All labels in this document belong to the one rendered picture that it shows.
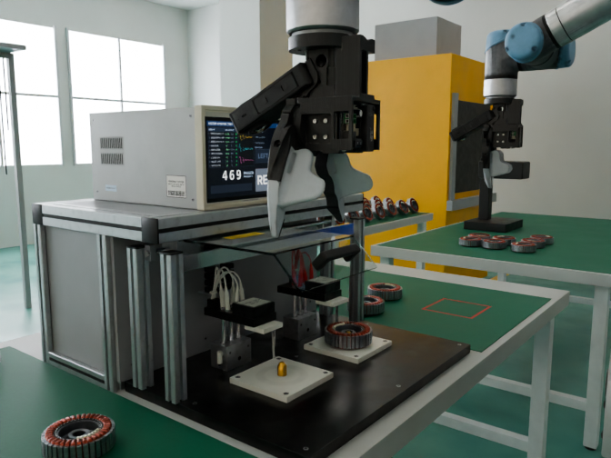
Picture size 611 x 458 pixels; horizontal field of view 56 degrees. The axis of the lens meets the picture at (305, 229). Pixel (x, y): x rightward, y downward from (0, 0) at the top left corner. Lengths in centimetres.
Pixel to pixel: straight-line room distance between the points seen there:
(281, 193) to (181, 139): 64
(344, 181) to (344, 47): 16
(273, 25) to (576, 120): 310
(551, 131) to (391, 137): 202
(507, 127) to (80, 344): 107
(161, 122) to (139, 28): 779
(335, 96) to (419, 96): 429
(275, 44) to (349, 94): 481
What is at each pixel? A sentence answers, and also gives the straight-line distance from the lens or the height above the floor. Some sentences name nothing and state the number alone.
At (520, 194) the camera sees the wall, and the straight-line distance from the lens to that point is 647.
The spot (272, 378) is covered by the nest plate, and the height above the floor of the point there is 78.
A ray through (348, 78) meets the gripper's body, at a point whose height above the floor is 131.
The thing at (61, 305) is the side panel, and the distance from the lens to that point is 139.
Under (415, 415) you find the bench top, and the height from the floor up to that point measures 74.
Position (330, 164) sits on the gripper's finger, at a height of 122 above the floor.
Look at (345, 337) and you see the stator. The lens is 132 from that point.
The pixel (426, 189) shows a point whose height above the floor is 88.
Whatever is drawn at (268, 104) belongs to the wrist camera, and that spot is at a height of 129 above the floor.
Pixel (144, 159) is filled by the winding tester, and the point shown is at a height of 121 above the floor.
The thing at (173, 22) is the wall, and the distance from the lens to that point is 942.
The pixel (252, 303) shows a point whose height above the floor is 92.
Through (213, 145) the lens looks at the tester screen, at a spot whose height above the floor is 124.
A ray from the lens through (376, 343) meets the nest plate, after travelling 138.
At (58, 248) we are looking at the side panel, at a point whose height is 102.
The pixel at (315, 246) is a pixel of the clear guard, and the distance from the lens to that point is 104.
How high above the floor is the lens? 124
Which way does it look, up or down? 8 degrees down
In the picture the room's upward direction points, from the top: straight up
